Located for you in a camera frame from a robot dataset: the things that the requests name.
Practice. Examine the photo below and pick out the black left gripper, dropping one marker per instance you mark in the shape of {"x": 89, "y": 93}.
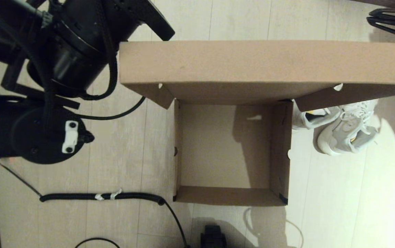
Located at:
{"x": 80, "y": 38}

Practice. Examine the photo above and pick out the white laced sneaker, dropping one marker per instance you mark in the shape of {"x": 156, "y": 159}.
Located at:
{"x": 345, "y": 134}
{"x": 316, "y": 117}

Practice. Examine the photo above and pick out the brown cardboard shoe box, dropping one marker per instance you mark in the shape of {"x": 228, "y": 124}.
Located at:
{"x": 252, "y": 69}

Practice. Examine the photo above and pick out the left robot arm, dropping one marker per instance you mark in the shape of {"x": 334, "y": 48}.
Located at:
{"x": 18, "y": 134}

